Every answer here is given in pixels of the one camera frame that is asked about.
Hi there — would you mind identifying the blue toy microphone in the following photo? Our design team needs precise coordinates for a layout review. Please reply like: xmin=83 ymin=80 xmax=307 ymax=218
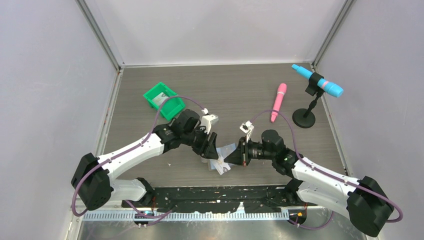
xmin=291 ymin=64 xmax=344 ymax=98

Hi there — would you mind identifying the white credit card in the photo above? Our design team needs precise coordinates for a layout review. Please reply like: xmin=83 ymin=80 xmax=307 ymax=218
xmin=210 ymin=159 xmax=231 ymax=175

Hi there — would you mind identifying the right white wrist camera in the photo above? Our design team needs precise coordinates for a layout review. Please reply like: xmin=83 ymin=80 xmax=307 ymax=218
xmin=239 ymin=120 xmax=255 ymax=141

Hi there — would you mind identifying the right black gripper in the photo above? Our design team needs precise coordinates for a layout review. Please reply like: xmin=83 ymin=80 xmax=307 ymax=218
xmin=224 ymin=136 xmax=276 ymax=167

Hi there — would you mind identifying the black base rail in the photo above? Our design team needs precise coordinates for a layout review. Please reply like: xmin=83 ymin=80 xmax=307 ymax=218
xmin=131 ymin=185 xmax=306 ymax=214

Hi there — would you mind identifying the pink toy microphone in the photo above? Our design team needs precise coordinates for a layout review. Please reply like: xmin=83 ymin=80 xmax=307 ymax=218
xmin=270 ymin=83 xmax=287 ymax=123

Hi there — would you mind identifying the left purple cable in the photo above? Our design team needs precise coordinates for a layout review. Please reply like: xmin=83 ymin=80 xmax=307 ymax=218
xmin=70 ymin=95 xmax=208 ymax=218

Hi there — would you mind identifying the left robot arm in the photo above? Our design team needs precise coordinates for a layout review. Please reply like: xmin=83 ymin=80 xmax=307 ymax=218
xmin=71 ymin=109 xmax=219 ymax=216

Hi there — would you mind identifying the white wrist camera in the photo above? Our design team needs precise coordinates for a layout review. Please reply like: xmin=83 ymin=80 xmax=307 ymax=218
xmin=239 ymin=120 xmax=255 ymax=141
xmin=200 ymin=108 xmax=219 ymax=134

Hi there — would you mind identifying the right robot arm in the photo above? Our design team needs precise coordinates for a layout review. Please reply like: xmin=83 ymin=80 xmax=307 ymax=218
xmin=224 ymin=129 xmax=395 ymax=237

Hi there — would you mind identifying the green plastic bin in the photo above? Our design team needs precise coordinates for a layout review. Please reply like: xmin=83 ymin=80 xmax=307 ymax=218
xmin=143 ymin=82 xmax=186 ymax=121

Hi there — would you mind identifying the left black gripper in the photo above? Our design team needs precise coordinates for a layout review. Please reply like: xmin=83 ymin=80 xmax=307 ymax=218
xmin=181 ymin=125 xmax=219 ymax=159

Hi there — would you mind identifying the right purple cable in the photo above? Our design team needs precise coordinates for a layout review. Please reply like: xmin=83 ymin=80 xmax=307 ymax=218
xmin=249 ymin=109 xmax=404 ymax=223

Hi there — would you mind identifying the grey card in bin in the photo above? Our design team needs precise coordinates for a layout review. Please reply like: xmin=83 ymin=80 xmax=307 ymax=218
xmin=152 ymin=92 xmax=169 ymax=107

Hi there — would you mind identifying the black microphone stand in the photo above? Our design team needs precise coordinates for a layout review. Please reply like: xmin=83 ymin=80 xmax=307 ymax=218
xmin=292 ymin=90 xmax=324 ymax=129

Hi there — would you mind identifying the purple cable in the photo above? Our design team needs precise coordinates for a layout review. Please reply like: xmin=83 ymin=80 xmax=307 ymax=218
xmin=70 ymin=95 xmax=208 ymax=218
xmin=249 ymin=109 xmax=404 ymax=223

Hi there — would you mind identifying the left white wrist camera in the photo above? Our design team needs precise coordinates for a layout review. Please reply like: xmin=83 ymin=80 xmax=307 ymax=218
xmin=200 ymin=108 xmax=219 ymax=134

